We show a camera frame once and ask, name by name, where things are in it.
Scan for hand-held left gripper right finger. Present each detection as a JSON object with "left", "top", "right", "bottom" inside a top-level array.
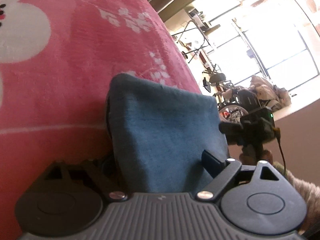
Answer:
[{"left": 195, "top": 149, "right": 279, "bottom": 202}]

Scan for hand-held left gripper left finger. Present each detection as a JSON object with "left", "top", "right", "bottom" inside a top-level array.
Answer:
[{"left": 42, "top": 158, "right": 127, "bottom": 202}]

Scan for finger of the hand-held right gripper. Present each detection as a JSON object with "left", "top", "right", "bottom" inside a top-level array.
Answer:
[
  {"left": 226, "top": 134, "right": 245, "bottom": 146},
  {"left": 218, "top": 120, "right": 244, "bottom": 137}
]

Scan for blue jeans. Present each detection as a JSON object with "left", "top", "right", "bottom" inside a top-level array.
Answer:
[{"left": 105, "top": 73, "right": 230, "bottom": 194}]

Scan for person's right hand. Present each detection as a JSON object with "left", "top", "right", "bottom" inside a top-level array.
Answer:
[{"left": 239, "top": 147, "right": 273, "bottom": 167}]

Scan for wheelchair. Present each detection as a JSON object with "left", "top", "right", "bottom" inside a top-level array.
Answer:
[{"left": 202, "top": 72, "right": 262, "bottom": 124}]

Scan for pile of bags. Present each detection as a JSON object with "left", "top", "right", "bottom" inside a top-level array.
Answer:
[{"left": 249, "top": 74, "right": 292, "bottom": 112}]

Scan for pink floral blanket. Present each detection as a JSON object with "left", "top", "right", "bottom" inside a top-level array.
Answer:
[{"left": 0, "top": 0, "right": 203, "bottom": 240}]

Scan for folding table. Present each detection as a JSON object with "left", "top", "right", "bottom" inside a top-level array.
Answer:
[{"left": 171, "top": 20, "right": 222, "bottom": 64}]

